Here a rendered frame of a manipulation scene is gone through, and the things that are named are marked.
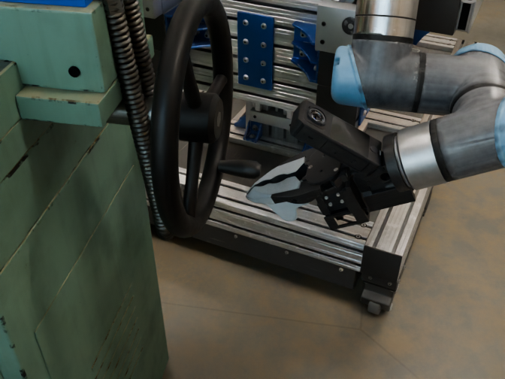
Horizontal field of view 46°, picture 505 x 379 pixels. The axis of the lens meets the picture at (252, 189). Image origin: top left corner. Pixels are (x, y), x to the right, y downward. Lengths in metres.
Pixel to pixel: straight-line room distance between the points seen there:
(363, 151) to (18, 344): 0.46
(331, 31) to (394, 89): 0.43
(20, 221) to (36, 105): 0.14
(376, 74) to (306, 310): 0.92
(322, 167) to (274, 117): 0.86
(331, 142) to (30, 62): 0.34
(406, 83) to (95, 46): 0.36
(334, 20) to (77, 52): 0.61
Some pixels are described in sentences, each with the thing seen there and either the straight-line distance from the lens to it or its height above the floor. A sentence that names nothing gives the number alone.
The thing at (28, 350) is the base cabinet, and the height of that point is 0.58.
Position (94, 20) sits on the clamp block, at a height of 0.95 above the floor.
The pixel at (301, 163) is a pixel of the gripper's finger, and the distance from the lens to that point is 0.77.
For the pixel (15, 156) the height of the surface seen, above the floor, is 0.81.
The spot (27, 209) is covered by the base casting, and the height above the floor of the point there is 0.74.
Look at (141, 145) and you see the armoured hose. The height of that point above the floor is 0.78.
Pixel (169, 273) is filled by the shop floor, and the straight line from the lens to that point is 1.66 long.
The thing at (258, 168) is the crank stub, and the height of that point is 0.71.
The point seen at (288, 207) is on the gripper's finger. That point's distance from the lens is 0.77.
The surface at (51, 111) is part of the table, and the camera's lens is 0.68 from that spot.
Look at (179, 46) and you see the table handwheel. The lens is 0.60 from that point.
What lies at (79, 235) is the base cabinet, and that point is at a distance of 0.87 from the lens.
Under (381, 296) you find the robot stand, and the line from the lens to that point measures 1.52.
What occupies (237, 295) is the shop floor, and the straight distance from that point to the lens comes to 1.59.
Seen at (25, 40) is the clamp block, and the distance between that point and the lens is 0.67.
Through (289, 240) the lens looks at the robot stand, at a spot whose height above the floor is 0.17.
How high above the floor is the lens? 1.18
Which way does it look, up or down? 38 degrees down
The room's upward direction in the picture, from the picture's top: straight up
